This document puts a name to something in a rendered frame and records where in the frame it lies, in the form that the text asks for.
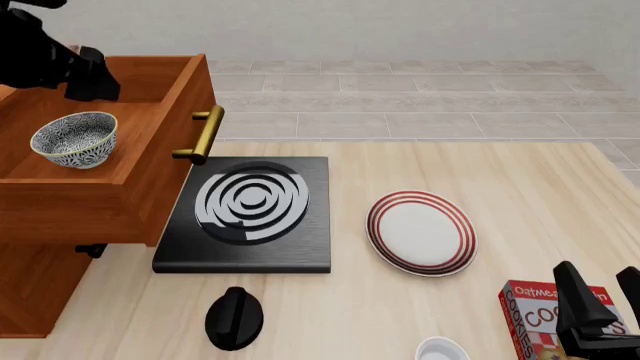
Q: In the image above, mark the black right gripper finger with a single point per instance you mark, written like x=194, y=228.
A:
x=580, y=303
x=632, y=292

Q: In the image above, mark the wooden cabinet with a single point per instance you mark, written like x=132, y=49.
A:
x=35, y=288

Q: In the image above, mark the round black stove knob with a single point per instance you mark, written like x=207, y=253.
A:
x=233, y=318

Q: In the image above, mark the black patterned bowl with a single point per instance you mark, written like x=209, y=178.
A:
x=75, y=140

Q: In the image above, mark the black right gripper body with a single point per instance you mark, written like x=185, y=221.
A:
x=605, y=347

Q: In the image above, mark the red cookies box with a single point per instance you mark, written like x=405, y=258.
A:
x=530, y=318

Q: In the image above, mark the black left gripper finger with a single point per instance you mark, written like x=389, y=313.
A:
x=95, y=82

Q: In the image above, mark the small white bowl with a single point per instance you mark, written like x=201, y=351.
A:
x=442, y=350

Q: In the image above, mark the wooden cabinet drawer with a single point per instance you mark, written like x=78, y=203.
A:
x=100, y=202

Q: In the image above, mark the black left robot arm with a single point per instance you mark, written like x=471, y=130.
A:
x=27, y=48

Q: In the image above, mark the flat black stove plate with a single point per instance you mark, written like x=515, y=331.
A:
x=250, y=240

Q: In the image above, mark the white plate with red rings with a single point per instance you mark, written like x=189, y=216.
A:
x=421, y=233

